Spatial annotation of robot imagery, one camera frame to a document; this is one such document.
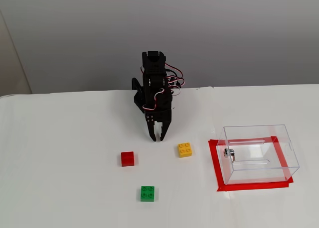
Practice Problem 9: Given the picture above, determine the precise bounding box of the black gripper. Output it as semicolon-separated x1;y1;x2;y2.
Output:
145;109;173;142

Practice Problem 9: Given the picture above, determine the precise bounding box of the green lego brick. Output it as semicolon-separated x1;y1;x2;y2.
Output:
140;185;156;203

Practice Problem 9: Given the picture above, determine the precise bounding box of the yellow lego brick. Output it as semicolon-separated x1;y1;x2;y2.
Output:
177;142;195;159

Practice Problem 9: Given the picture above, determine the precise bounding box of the red lego brick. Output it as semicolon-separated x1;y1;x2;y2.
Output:
121;151;135;167

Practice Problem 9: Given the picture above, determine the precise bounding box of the transparent plastic box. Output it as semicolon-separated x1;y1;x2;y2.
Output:
216;124;301;186

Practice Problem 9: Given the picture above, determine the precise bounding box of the black table clamp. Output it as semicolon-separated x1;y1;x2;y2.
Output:
131;77;145;94

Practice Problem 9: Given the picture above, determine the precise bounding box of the silver cam lock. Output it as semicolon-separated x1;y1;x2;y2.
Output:
223;148;236;163

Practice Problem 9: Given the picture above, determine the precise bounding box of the red white black servo cable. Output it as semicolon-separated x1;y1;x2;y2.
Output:
165;63;185;96
142;88;165;112

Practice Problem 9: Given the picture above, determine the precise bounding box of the red tape frame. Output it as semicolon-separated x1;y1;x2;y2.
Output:
208;136;294;193

